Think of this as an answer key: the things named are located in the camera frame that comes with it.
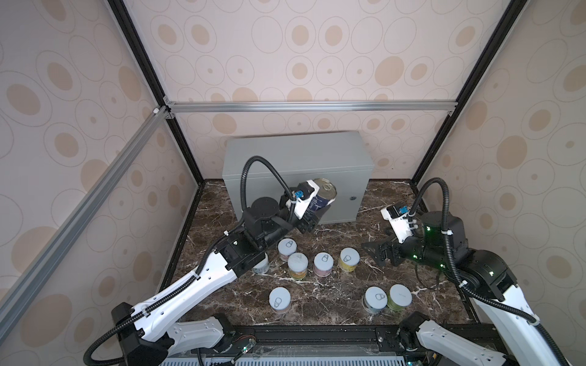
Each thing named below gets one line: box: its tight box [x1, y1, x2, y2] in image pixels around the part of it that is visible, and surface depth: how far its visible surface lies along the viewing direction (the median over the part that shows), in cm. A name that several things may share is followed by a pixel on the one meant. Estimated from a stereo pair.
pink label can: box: [312, 251, 335, 278], surface depth 87 cm
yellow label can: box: [338, 247, 361, 273], surface depth 88 cm
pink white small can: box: [276, 237, 298, 261], surface depth 91 cm
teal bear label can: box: [363, 285, 389, 314], surface depth 79 cm
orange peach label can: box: [268, 286, 292, 314], surface depth 78 cm
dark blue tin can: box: [309, 177, 338, 212], surface depth 59 cm
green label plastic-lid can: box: [387, 283, 413, 312], surface depth 80 cm
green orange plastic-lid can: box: [287, 251, 310, 281], surface depth 85 cm
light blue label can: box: [251, 252, 270, 275], surface depth 87 cm
